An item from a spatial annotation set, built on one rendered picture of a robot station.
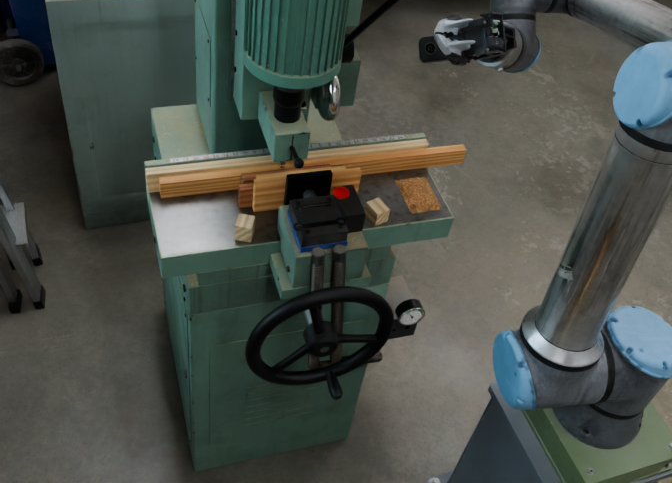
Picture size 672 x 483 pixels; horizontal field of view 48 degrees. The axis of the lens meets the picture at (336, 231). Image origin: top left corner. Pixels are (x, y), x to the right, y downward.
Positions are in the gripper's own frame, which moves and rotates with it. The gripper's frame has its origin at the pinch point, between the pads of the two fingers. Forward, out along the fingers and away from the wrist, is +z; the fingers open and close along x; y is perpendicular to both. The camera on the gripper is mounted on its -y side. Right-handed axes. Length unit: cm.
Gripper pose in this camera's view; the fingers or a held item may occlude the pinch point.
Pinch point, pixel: (435, 34)
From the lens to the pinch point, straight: 134.3
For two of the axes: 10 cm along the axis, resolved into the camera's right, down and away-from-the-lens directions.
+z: -5.4, 1.1, -8.3
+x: 1.2, 9.9, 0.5
